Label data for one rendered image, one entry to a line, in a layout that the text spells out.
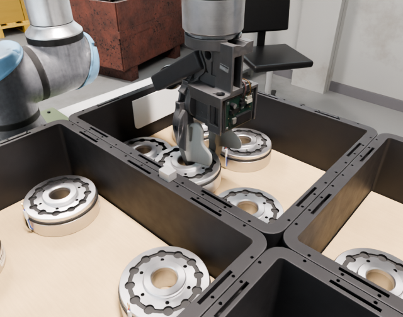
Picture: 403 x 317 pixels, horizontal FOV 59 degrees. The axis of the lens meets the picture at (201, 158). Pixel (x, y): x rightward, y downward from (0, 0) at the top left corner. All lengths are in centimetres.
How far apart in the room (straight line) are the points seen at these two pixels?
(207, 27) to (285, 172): 31
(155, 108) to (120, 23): 237
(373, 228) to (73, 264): 41
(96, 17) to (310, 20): 167
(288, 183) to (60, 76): 51
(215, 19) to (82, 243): 34
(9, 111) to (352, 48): 264
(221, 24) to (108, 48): 277
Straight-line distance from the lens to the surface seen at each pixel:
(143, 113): 70
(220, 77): 45
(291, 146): 68
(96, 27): 321
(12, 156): 59
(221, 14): 43
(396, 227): 59
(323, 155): 65
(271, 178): 62
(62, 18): 82
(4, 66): 77
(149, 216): 50
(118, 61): 316
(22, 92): 80
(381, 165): 62
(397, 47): 297
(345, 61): 312
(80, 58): 84
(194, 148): 52
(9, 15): 512
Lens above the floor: 120
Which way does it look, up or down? 34 degrees down
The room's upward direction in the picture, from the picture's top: straight up
